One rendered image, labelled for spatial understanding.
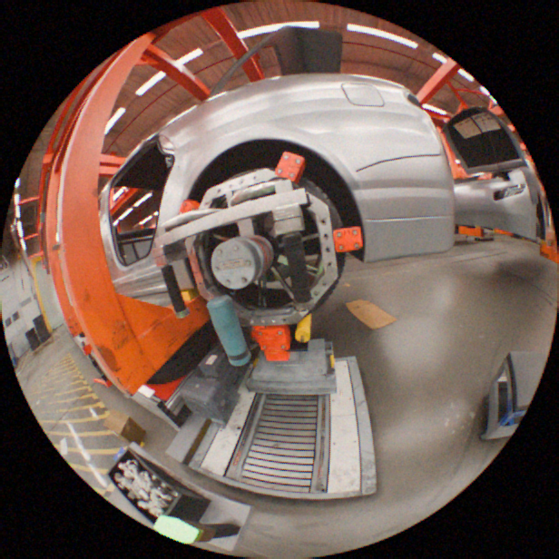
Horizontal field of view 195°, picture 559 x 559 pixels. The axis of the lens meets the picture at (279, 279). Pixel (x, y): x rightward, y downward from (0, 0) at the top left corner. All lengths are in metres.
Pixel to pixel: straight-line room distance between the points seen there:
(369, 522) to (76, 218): 1.45
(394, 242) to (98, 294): 1.05
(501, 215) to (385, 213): 1.93
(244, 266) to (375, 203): 0.50
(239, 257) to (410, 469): 1.07
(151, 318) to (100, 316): 0.23
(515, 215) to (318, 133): 2.17
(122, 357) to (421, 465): 1.25
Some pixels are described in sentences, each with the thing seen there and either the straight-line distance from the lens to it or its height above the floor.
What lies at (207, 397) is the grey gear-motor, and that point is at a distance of 0.72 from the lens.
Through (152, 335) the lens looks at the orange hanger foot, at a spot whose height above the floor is 0.66.
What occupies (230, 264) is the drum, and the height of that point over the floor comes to 0.85.
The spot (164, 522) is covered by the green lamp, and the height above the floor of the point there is 0.66.
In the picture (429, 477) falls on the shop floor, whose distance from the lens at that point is 1.01.
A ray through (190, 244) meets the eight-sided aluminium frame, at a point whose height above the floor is 0.95.
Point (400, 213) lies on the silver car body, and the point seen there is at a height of 0.92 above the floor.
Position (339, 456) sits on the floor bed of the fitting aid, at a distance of 0.84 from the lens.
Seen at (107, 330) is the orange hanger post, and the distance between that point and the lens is 0.67.
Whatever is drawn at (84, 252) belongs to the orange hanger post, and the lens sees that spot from 0.67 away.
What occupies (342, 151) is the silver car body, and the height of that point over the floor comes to 1.17.
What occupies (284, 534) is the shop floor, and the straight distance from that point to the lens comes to 0.94.
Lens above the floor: 0.90
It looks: 15 degrees down
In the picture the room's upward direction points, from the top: 12 degrees counter-clockwise
